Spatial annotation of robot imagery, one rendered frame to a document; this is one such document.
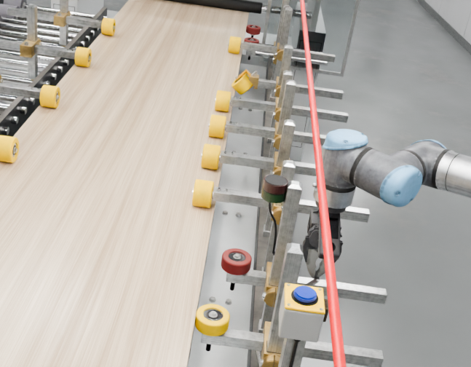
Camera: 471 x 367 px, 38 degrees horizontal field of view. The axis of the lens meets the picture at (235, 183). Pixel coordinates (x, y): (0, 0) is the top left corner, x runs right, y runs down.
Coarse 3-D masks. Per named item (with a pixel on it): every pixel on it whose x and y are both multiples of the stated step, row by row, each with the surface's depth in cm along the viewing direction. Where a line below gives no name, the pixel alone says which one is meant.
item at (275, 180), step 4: (268, 176) 167; (272, 176) 167; (276, 176) 167; (280, 176) 167; (268, 180) 165; (272, 180) 165; (276, 180) 165; (280, 180) 166; (284, 180) 166; (272, 184) 163; (276, 184) 163; (280, 184) 164; (284, 184) 164; (268, 192) 165; (284, 204) 167; (272, 216) 170; (276, 224) 171; (276, 228) 171; (276, 232) 172; (276, 236) 173; (272, 252) 175
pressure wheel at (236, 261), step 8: (232, 248) 185; (224, 256) 181; (232, 256) 182; (240, 256) 182; (248, 256) 182; (224, 264) 180; (232, 264) 178; (240, 264) 179; (248, 264) 180; (232, 272) 180; (240, 272) 180; (232, 288) 186
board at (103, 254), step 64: (128, 0) 396; (128, 64) 302; (192, 64) 313; (64, 128) 237; (128, 128) 244; (192, 128) 251; (0, 192) 195; (64, 192) 200; (128, 192) 205; (0, 256) 169; (64, 256) 173; (128, 256) 176; (192, 256) 180; (0, 320) 149; (64, 320) 152; (128, 320) 155; (192, 320) 158
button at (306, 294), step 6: (300, 288) 119; (306, 288) 119; (312, 288) 119; (294, 294) 118; (300, 294) 117; (306, 294) 117; (312, 294) 118; (300, 300) 117; (306, 300) 116; (312, 300) 117
